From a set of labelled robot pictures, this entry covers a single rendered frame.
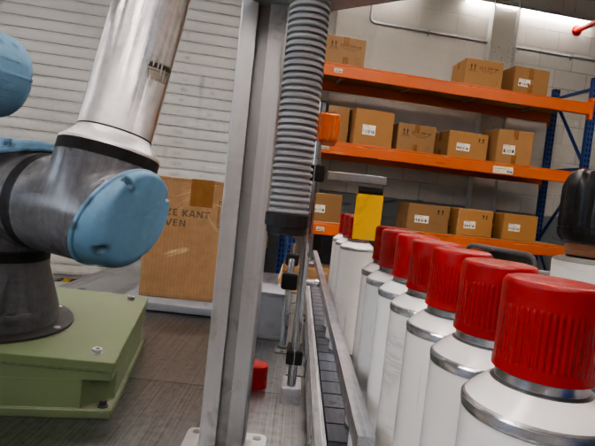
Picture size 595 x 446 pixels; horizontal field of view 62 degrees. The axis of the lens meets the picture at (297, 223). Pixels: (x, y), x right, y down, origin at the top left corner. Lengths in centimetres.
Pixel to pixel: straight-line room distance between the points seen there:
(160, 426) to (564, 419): 50
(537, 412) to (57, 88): 505
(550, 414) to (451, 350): 6
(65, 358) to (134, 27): 38
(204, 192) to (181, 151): 377
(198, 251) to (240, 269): 62
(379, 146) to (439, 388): 426
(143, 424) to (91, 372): 8
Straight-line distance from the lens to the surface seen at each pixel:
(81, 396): 64
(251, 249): 49
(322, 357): 73
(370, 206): 55
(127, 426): 63
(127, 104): 60
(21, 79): 50
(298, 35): 39
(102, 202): 54
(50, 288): 72
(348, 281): 72
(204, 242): 111
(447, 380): 24
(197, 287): 113
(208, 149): 486
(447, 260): 28
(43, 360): 63
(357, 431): 34
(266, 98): 49
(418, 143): 462
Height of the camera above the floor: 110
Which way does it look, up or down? 3 degrees down
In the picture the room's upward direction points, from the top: 6 degrees clockwise
